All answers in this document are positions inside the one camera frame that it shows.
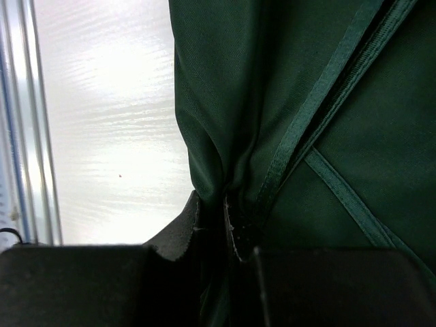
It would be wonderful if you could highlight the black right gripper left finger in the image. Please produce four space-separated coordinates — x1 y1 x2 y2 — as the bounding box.
1 193 200 326

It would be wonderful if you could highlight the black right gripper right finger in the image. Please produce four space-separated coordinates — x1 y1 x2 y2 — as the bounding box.
223 198 435 326

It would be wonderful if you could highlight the green cloth napkin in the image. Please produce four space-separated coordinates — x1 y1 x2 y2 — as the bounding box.
169 1 435 326

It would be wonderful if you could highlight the aluminium frame rail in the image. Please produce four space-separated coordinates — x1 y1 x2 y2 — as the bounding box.
1 1 63 245

